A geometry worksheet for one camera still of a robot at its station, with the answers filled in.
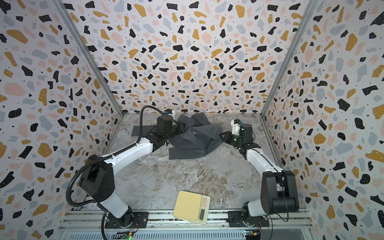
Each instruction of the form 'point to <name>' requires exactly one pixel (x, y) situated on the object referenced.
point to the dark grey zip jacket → (199, 139)
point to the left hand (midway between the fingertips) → (187, 121)
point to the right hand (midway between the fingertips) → (218, 131)
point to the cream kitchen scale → (192, 207)
